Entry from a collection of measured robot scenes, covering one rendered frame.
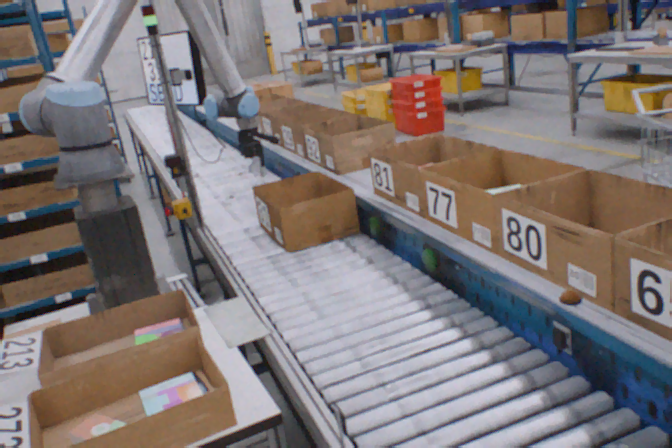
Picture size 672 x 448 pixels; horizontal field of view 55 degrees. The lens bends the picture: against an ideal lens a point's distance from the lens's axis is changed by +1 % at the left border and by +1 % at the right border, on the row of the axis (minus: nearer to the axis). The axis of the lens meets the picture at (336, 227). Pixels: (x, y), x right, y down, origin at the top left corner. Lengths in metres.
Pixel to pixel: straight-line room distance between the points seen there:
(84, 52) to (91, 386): 1.08
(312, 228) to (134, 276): 0.64
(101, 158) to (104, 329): 0.50
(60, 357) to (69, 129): 0.64
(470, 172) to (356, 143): 0.77
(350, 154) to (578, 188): 1.18
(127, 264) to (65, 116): 0.47
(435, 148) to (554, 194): 0.79
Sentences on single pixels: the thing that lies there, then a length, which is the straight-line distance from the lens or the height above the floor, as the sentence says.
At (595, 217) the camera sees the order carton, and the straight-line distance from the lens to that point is 1.82.
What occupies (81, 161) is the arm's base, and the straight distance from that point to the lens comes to 2.00.
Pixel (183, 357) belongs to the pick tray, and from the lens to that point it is 1.63.
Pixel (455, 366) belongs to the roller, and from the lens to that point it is 1.49.
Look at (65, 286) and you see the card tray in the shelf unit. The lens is 3.10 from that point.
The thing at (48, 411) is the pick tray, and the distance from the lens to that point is 1.63.
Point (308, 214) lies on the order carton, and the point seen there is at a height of 0.87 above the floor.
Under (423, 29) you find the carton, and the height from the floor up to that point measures 0.99.
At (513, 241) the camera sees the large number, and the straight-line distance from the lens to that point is 1.61.
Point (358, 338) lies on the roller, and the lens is 1.65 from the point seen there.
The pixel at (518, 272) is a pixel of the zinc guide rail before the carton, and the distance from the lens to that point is 1.58.
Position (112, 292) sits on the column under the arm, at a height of 0.83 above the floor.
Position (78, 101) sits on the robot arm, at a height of 1.40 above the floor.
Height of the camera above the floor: 1.54
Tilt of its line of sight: 19 degrees down
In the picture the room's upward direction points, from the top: 9 degrees counter-clockwise
